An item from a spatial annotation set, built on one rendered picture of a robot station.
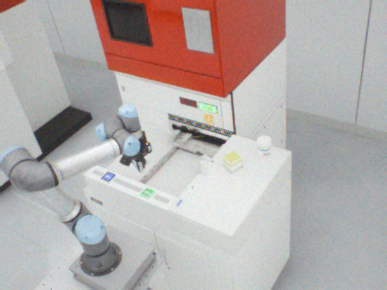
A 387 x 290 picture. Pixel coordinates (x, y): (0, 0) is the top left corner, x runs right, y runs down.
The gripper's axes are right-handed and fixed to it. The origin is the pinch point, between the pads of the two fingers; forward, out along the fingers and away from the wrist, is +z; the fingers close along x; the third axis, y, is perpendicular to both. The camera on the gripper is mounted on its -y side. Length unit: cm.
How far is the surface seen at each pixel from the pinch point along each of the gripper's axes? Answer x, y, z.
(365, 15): -42, 207, 4
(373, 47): -50, 207, 27
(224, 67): -15, 56, -29
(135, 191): 6.7, -0.8, 14.8
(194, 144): 6, 50, 23
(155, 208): -7.7, -3.9, 17.1
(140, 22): 32, 54, -46
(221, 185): -29.9, 21.3, 14.2
